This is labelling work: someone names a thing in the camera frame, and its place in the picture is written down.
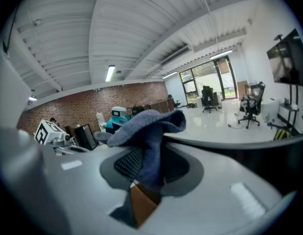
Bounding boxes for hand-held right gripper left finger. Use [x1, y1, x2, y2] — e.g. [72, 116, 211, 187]
[42, 145, 144, 235]

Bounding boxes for large black television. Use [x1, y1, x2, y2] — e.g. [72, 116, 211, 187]
[266, 28, 303, 88]

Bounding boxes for blue-grey cloth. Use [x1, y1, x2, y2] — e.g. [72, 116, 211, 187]
[94, 109, 187, 193]

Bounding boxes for white ceiling air conditioner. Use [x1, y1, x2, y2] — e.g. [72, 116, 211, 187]
[160, 45, 192, 67]

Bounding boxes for black rectangular case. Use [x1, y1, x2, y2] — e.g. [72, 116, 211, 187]
[74, 123, 100, 152]

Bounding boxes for light wooden cabinet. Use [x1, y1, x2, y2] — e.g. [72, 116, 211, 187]
[143, 97, 176, 114]

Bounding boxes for black mesh office chair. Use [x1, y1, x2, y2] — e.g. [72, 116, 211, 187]
[238, 81, 266, 129]

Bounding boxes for black gaming chair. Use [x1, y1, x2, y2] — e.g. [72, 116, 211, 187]
[201, 85, 219, 114]

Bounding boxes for brown wooden board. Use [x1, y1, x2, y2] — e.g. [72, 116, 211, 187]
[236, 80, 249, 99]

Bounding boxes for yellow black backpack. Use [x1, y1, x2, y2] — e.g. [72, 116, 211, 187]
[273, 128, 292, 141]

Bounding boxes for black television stand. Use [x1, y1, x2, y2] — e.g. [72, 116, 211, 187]
[276, 83, 302, 135]

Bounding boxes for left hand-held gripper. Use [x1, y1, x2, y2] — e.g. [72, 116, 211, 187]
[33, 119, 90, 154]

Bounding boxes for grey white bag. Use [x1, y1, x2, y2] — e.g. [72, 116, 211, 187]
[240, 95, 258, 113]

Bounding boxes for black framed glass doors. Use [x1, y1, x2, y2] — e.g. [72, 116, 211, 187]
[179, 56, 238, 102]

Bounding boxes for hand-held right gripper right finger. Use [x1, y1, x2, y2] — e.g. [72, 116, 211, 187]
[139, 141, 296, 235]

